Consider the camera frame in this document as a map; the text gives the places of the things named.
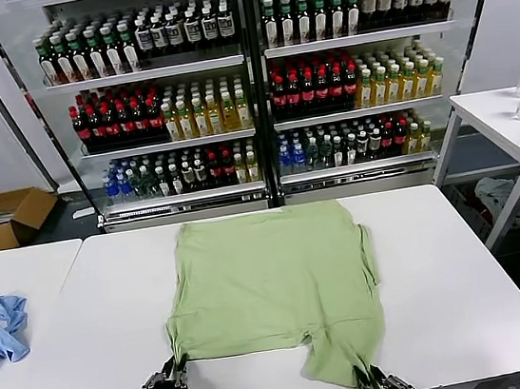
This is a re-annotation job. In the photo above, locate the light green t-shirt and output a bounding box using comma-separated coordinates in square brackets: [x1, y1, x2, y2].
[151, 193, 395, 389]

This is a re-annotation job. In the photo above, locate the small green drink bottle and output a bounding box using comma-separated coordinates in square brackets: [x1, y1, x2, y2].
[140, 165, 158, 197]
[303, 136, 323, 172]
[127, 167, 145, 199]
[317, 134, 336, 170]

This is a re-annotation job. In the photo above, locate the small dark white-cap bottle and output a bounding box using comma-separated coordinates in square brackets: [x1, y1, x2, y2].
[355, 129, 373, 164]
[330, 135, 347, 167]
[191, 157, 210, 189]
[166, 162, 185, 196]
[366, 126, 385, 161]
[178, 159, 197, 192]
[342, 132, 360, 165]
[152, 164, 171, 198]

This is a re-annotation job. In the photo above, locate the small blue water bottle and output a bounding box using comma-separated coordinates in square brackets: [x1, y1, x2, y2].
[277, 145, 296, 176]
[115, 170, 134, 200]
[290, 143, 309, 175]
[102, 173, 121, 203]

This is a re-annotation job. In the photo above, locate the small red-cap cola bottle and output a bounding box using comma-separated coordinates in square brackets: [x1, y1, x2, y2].
[218, 148, 239, 186]
[378, 122, 398, 159]
[391, 118, 412, 156]
[204, 150, 224, 187]

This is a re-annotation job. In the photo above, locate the small yellow juice bottle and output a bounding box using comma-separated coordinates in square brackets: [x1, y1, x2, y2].
[232, 151, 250, 185]
[404, 123, 423, 155]
[244, 150, 262, 183]
[416, 119, 435, 152]

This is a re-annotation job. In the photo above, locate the open cardboard box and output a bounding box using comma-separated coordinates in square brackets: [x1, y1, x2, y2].
[0, 182, 65, 252]

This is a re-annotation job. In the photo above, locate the grey white cloth pile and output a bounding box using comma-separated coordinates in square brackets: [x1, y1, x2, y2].
[472, 172, 520, 224]

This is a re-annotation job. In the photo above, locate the white-cap yellow juice bottle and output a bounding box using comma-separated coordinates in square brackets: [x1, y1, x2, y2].
[190, 95, 212, 138]
[368, 65, 391, 107]
[412, 58, 433, 99]
[160, 100, 182, 144]
[203, 92, 226, 135]
[219, 90, 240, 132]
[175, 98, 197, 141]
[352, 67, 376, 109]
[397, 60, 419, 102]
[233, 88, 255, 130]
[424, 55, 448, 96]
[383, 63, 405, 104]

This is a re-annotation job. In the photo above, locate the white side table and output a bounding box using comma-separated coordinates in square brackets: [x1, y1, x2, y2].
[422, 85, 520, 261]

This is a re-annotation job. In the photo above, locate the white beverage display shelf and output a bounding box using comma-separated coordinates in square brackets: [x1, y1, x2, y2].
[30, 0, 276, 240]
[251, 0, 480, 208]

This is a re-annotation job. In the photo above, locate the green-cap white-label tea bottle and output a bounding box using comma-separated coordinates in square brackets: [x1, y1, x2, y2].
[343, 0, 364, 35]
[327, 0, 349, 38]
[33, 37, 60, 88]
[259, 0, 280, 49]
[99, 24, 125, 77]
[293, 0, 316, 45]
[310, 0, 333, 41]
[50, 32, 76, 85]
[116, 21, 142, 73]
[66, 29, 92, 82]
[82, 27, 109, 79]
[276, 0, 298, 47]

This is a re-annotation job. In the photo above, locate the white-cap navy-label dark bottle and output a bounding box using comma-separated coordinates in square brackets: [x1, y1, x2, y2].
[198, 5, 221, 49]
[164, 10, 186, 55]
[147, 13, 170, 57]
[182, 8, 203, 51]
[214, 2, 237, 47]
[131, 15, 155, 59]

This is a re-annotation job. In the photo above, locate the glass cabinet door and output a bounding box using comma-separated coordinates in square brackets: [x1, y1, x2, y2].
[0, 0, 101, 232]
[409, 0, 520, 182]

